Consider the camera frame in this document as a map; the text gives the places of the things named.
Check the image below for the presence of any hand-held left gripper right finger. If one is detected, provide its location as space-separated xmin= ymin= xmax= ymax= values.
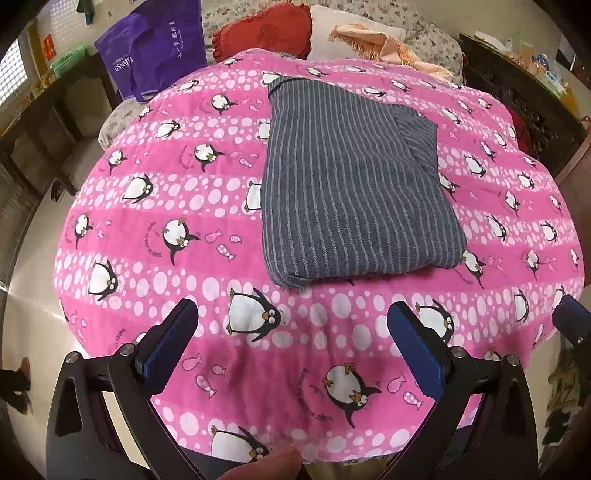
xmin=387 ymin=301 xmax=539 ymax=480

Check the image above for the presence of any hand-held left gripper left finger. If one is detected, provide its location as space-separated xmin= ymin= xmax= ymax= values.
xmin=46 ymin=298 xmax=208 ymax=480

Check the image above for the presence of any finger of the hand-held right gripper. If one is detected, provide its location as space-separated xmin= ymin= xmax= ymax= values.
xmin=551 ymin=295 xmax=591 ymax=347

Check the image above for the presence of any grey striped garment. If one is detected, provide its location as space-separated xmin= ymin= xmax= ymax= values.
xmin=261 ymin=74 xmax=467 ymax=289

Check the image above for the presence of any person's left hand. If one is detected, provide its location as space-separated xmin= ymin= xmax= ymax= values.
xmin=222 ymin=446 xmax=302 ymax=480

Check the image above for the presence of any pink penguin print blanket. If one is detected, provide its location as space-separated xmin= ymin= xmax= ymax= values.
xmin=53 ymin=48 xmax=583 ymax=464

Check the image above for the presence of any dark wooden side table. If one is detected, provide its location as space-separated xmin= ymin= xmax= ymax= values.
xmin=459 ymin=33 xmax=591 ymax=186

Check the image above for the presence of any dark wooden cabinet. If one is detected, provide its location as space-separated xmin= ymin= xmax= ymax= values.
xmin=0 ymin=60 xmax=117 ymax=197

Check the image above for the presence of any clutter of small bottles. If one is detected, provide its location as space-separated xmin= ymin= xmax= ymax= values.
xmin=505 ymin=34 xmax=583 ymax=109

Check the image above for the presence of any purple tote bag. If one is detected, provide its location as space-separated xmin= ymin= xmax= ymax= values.
xmin=95 ymin=0 xmax=208 ymax=103

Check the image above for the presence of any peach fringed cloth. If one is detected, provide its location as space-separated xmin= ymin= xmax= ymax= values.
xmin=329 ymin=24 xmax=455 ymax=84

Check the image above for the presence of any green plastic basket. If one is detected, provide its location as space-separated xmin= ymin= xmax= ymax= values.
xmin=50 ymin=45 xmax=88 ymax=77

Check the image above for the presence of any floral bed cover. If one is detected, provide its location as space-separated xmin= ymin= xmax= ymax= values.
xmin=98 ymin=0 xmax=465 ymax=151

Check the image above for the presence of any barred window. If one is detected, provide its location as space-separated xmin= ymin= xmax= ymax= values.
xmin=0 ymin=39 xmax=25 ymax=108

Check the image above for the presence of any red pillow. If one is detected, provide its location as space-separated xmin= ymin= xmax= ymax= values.
xmin=212 ymin=4 xmax=313 ymax=64

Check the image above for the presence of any white pillow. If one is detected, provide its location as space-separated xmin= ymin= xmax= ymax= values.
xmin=307 ymin=4 xmax=407 ymax=63

